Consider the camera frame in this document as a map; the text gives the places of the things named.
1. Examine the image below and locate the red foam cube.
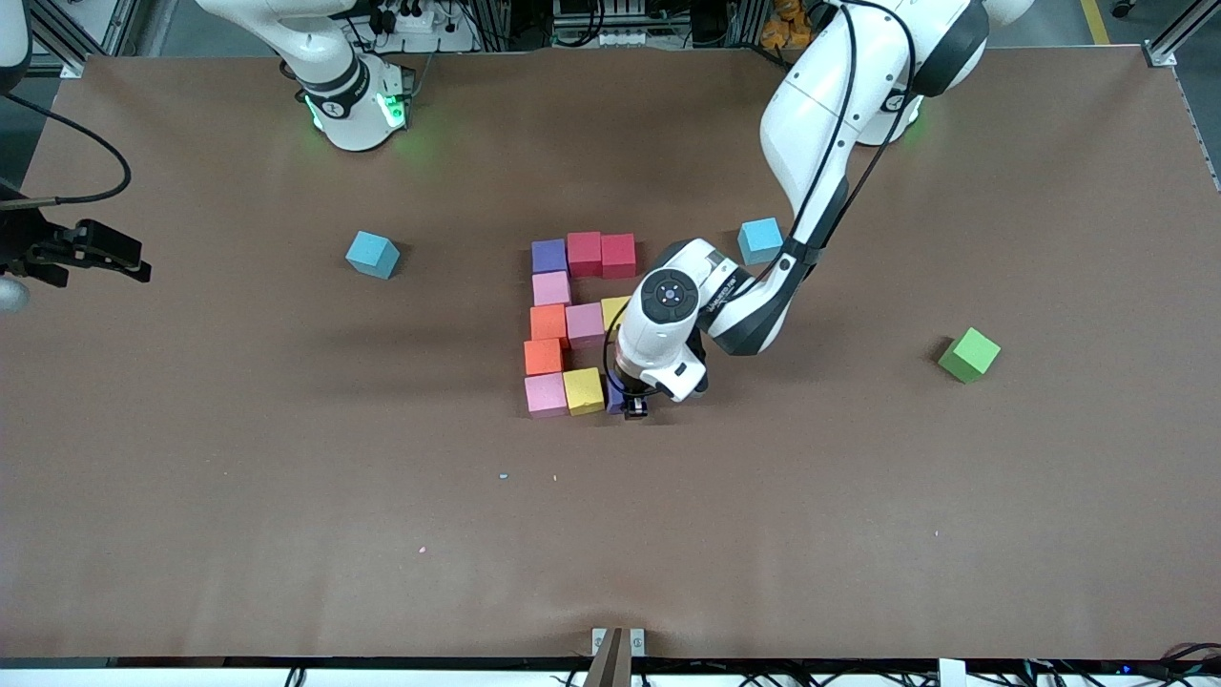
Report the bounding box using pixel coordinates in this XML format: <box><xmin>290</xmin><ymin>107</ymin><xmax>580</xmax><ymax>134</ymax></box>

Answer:
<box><xmin>567</xmin><ymin>232</ymin><xmax>605</xmax><ymax>280</ymax></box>
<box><xmin>601</xmin><ymin>233</ymin><xmax>638</xmax><ymax>281</ymax></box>

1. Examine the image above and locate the brown table cover sheet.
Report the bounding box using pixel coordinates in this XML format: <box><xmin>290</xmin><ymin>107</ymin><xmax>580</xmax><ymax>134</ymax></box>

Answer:
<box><xmin>0</xmin><ymin>43</ymin><xmax>1221</xmax><ymax>661</ymax></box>

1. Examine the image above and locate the light blue foam cube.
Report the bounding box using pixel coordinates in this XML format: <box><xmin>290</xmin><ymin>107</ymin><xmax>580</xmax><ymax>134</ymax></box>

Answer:
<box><xmin>344</xmin><ymin>230</ymin><xmax>402</xmax><ymax>281</ymax></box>
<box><xmin>737</xmin><ymin>218</ymin><xmax>786</xmax><ymax>267</ymax></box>

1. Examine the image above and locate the metal table clamp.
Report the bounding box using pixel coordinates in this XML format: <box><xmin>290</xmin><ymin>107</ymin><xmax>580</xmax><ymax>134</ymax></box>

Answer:
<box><xmin>590</xmin><ymin>626</ymin><xmax>647</xmax><ymax>687</ymax></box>

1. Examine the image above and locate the green foam cube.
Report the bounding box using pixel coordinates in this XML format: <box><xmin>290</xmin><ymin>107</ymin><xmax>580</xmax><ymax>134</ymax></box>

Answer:
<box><xmin>938</xmin><ymin>326</ymin><xmax>1003</xmax><ymax>385</ymax></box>

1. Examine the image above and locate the white electronics box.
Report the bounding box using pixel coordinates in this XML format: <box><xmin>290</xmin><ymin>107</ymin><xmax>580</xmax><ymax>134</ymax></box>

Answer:
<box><xmin>551</xmin><ymin>0</ymin><xmax>652</xmax><ymax>49</ymax></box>

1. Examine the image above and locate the white power strip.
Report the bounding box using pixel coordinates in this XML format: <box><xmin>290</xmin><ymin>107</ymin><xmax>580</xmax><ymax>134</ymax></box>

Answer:
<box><xmin>367</xmin><ymin>0</ymin><xmax>478</xmax><ymax>53</ymax></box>

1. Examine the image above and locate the bag of orange fruits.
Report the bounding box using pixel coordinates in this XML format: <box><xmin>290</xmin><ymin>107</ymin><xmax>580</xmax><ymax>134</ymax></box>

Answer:
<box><xmin>760</xmin><ymin>0</ymin><xmax>823</xmax><ymax>51</ymax></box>

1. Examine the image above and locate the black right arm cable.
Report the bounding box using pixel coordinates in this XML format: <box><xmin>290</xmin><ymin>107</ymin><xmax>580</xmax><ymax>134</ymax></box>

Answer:
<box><xmin>0</xmin><ymin>91</ymin><xmax>133</xmax><ymax>211</ymax></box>

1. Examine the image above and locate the aluminium frame strut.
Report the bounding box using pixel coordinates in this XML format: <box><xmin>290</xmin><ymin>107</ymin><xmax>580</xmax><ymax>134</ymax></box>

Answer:
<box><xmin>31</xmin><ymin>0</ymin><xmax>144</xmax><ymax>79</ymax></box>
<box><xmin>1145</xmin><ymin>0</ymin><xmax>1221</xmax><ymax>70</ymax></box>

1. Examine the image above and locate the black cable bundle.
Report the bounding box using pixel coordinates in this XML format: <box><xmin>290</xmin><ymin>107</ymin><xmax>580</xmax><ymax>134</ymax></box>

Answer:
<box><xmin>992</xmin><ymin>641</ymin><xmax>1221</xmax><ymax>687</ymax></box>

